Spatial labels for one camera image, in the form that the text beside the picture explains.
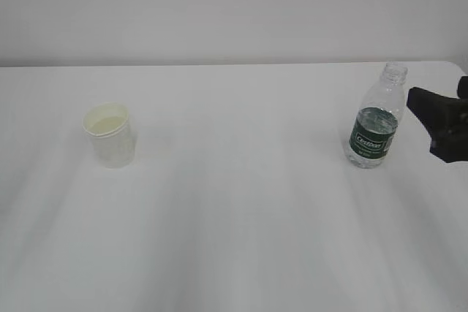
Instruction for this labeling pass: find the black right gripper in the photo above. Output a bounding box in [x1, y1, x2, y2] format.
[407, 76, 468, 162]

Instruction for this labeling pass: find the white paper cup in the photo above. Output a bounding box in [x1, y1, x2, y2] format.
[83, 102, 135, 169]

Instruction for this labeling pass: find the clear water bottle green label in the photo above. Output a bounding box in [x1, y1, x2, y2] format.
[346, 62, 408, 169]

